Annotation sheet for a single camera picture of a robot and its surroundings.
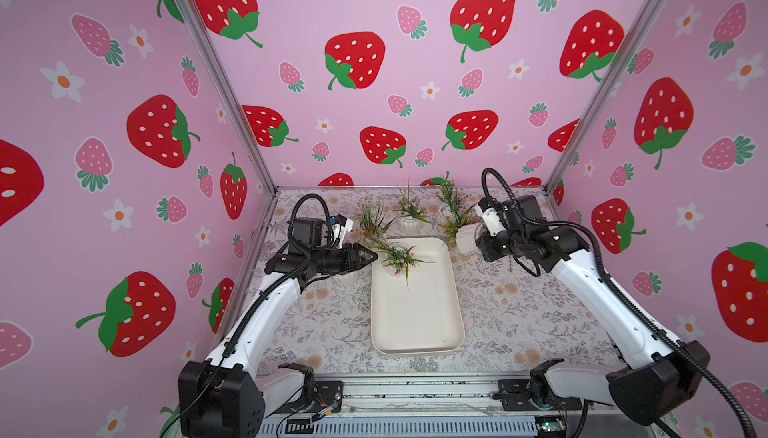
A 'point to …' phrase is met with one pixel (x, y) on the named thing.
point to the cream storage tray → (423, 314)
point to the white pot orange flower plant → (451, 225)
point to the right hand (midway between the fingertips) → (475, 242)
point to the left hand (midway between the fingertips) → (373, 258)
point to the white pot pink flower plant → (400, 260)
